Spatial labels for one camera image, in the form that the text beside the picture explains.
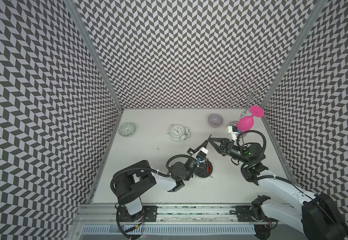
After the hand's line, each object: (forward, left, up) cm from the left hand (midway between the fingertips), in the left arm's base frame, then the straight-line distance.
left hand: (206, 141), depth 71 cm
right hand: (-2, -1, +2) cm, 3 cm away
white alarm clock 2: (+19, +14, -20) cm, 31 cm away
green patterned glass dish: (+24, +51, -22) cm, 60 cm away
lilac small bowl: (+32, -13, -22) cm, 41 cm away
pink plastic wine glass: (+14, -24, -3) cm, 28 cm away
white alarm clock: (-7, -1, -20) cm, 21 cm away
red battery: (-5, -3, -21) cm, 21 cm away
